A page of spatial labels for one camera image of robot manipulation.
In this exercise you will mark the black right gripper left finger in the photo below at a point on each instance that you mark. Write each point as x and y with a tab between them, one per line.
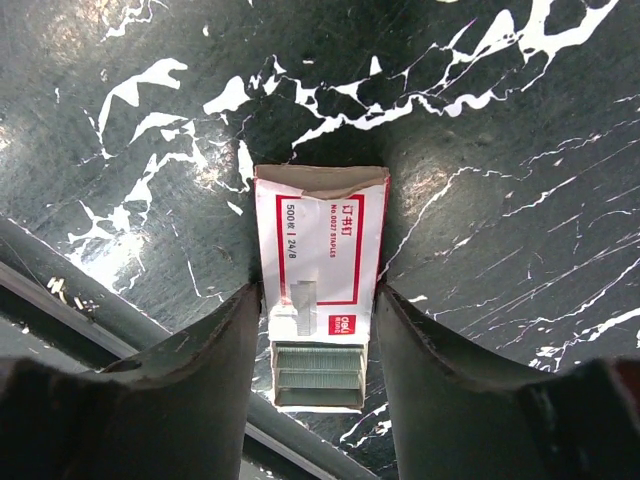
177	410

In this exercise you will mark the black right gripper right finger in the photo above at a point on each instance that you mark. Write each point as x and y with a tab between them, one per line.
460	411

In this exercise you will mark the red white staple box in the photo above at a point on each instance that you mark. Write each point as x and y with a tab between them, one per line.
320	232

